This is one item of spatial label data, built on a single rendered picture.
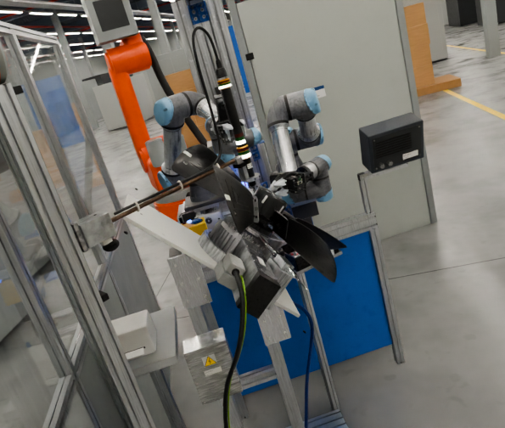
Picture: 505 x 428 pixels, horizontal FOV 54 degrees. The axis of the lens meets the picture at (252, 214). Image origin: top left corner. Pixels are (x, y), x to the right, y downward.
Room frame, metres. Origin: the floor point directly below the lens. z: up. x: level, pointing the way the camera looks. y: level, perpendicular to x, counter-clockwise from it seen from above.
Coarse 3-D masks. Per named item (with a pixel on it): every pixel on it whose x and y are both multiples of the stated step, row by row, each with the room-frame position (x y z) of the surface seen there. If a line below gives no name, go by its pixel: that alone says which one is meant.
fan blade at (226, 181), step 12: (216, 168) 1.43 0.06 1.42; (228, 180) 1.45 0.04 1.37; (228, 192) 1.40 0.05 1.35; (240, 192) 1.47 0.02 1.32; (228, 204) 1.35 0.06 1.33; (240, 204) 1.43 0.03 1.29; (252, 204) 1.54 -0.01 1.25; (240, 216) 1.40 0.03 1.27; (252, 216) 1.51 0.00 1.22; (240, 228) 1.35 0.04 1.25
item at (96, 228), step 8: (88, 216) 1.37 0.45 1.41; (96, 216) 1.35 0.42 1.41; (104, 216) 1.34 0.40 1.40; (72, 224) 1.30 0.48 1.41; (80, 224) 1.30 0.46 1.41; (88, 224) 1.31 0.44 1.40; (96, 224) 1.32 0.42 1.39; (104, 224) 1.33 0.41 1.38; (112, 224) 1.35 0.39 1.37; (80, 232) 1.30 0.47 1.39; (88, 232) 1.30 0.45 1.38; (96, 232) 1.31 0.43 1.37; (104, 232) 1.33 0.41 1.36; (112, 232) 1.34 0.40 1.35; (80, 240) 1.29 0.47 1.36; (88, 240) 1.30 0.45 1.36; (96, 240) 1.31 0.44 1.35
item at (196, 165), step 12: (180, 156) 1.71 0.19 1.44; (192, 156) 1.74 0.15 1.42; (204, 156) 1.76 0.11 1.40; (216, 156) 1.78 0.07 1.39; (180, 168) 1.67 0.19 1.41; (192, 168) 1.69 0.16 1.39; (204, 168) 1.71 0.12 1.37; (228, 168) 1.74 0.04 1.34; (204, 180) 1.67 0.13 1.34; (216, 180) 1.68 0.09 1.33; (240, 180) 1.71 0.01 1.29; (216, 192) 1.65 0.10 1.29
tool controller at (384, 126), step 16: (368, 128) 2.15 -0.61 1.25; (384, 128) 2.11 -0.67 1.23; (400, 128) 2.09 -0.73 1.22; (416, 128) 2.10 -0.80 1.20; (368, 144) 2.09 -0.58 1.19; (384, 144) 2.09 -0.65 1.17; (400, 144) 2.11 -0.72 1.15; (416, 144) 2.12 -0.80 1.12; (368, 160) 2.13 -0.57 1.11; (384, 160) 2.11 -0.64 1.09; (400, 160) 2.13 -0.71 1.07
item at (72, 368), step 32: (0, 32) 1.99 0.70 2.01; (32, 32) 2.44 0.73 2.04; (64, 64) 2.95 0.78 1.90; (64, 160) 2.10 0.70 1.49; (0, 224) 1.25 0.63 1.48; (32, 288) 1.26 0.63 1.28; (64, 352) 1.27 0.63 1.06; (64, 384) 1.21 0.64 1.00; (64, 416) 1.09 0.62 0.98; (96, 416) 1.28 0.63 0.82
